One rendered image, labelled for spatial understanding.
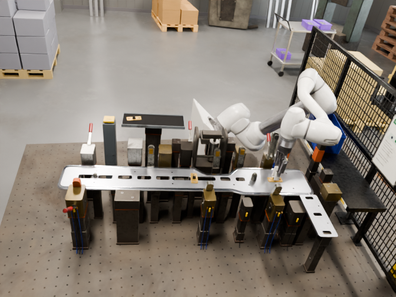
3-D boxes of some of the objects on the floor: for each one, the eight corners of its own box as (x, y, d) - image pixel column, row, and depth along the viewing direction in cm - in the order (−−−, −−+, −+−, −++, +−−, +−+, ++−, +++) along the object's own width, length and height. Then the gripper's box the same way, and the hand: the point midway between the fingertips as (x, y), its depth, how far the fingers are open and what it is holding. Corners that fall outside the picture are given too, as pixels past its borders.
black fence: (345, 382, 203) (509, 192, 114) (263, 172, 362) (304, 23, 273) (366, 381, 205) (544, 193, 116) (275, 172, 364) (321, 25, 275)
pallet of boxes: (11, 50, 553) (-4, -22, 492) (60, 52, 571) (51, -18, 509) (-6, 78, 469) (-27, -5, 407) (52, 79, 486) (40, -1, 424)
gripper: (297, 153, 174) (286, 187, 187) (287, 135, 187) (277, 169, 200) (283, 152, 173) (272, 187, 186) (274, 135, 185) (265, 169, 199)
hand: (276, 173), depth 191 cm, fingers open, 3 cm apart
